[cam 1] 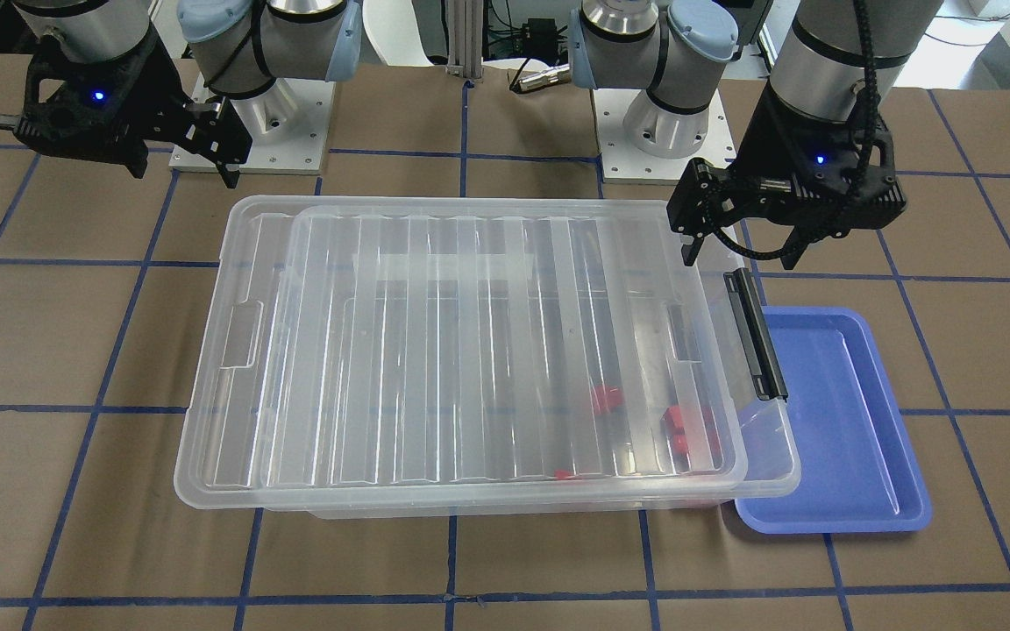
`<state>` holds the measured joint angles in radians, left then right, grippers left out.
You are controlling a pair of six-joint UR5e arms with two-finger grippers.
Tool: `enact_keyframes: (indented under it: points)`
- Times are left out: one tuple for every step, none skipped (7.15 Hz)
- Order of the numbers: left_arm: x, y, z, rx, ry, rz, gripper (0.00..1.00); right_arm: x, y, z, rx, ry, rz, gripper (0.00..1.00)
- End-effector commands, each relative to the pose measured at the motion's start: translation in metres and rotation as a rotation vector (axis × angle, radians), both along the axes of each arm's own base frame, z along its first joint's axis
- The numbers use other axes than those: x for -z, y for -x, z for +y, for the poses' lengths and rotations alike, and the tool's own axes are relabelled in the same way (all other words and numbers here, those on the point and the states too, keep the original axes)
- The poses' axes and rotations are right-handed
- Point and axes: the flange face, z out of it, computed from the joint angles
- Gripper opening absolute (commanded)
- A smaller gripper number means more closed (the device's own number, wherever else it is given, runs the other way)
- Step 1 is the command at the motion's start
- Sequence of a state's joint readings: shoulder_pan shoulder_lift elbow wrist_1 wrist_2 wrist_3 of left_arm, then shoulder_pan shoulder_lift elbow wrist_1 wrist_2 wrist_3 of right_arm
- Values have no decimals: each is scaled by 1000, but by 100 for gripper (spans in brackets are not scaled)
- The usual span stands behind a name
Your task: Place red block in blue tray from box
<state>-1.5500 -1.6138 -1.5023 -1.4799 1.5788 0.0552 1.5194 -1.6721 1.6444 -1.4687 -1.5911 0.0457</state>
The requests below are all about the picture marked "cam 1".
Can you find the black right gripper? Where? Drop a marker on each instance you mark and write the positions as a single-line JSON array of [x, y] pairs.
[[157, 98]]

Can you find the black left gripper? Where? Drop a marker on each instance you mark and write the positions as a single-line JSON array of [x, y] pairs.
[[775, 143]]

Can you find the clear plastic box lid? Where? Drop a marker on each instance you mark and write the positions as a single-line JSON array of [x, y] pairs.
[[272, 241]]

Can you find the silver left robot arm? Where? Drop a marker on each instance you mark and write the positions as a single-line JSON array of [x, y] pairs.
[[677, 55]]

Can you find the blue plastic tray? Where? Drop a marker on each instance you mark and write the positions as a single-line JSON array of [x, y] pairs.
[[855, 463]]

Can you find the clear plastic storage box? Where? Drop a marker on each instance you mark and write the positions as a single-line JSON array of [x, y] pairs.
[[433, 391]]

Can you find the black box latch handle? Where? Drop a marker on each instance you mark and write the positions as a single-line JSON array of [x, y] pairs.
[[762, 361]]

